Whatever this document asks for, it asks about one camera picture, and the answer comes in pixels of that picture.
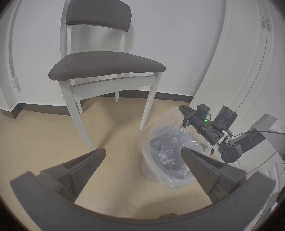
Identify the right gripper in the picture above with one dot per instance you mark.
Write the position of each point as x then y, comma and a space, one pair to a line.
205, 131

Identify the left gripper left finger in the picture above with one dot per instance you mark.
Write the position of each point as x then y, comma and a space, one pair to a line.
84, 167

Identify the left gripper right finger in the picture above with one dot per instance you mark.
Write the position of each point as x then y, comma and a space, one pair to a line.
205, 169

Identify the clear plastic bag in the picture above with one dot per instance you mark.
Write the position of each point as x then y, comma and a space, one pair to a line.
171, 119

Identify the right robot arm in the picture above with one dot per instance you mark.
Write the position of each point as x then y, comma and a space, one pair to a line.
265, 126

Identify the pale grey trash bin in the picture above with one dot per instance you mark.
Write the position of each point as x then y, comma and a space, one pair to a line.
148, 169

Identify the white wardrobe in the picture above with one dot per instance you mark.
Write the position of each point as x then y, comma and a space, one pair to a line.
248, 56

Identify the white chair with grey seat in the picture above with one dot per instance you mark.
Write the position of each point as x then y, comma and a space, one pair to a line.
103, 64

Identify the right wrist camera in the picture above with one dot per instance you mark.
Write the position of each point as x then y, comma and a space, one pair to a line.
202, 111

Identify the white wall socket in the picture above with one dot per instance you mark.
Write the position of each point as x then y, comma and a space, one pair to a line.
15, 82

